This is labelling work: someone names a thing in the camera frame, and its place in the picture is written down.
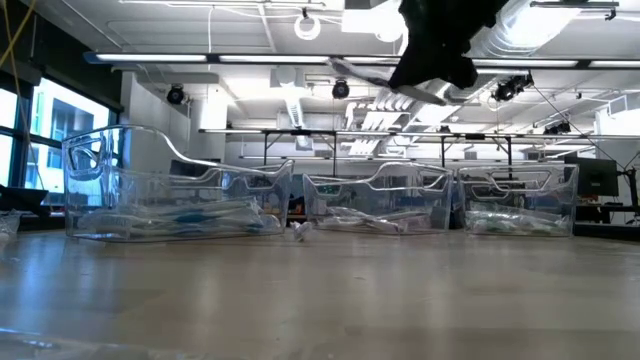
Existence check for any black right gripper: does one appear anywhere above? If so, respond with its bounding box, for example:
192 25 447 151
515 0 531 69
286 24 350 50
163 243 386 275
388 0 507 92

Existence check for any clear plastic bin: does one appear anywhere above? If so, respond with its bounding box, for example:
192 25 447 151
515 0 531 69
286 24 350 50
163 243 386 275
457 162 580 239
302 160 455 236
62 123 296 245

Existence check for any ceiling light strip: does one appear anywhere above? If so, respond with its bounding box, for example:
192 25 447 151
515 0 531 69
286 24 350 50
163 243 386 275
82 49 401 66
472 57 640 70

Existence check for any black computer monitor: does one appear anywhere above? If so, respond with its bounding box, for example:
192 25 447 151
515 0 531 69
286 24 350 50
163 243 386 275
574 156 620 198

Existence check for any large glass window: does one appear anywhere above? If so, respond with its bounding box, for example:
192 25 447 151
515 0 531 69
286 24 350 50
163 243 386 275
0 77 121 199

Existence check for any silver air duct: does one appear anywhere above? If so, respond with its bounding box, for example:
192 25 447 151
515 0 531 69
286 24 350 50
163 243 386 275
439 0 581 106

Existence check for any white ring ceiling light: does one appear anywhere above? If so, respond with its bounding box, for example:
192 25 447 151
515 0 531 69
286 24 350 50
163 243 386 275
293 13 323 42

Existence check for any black distant table frame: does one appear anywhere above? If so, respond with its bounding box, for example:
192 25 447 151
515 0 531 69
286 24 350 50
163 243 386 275
199 127 516 179

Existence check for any yellow hanging cable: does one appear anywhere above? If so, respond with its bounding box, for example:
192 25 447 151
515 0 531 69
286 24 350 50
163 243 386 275
0 0 39 69

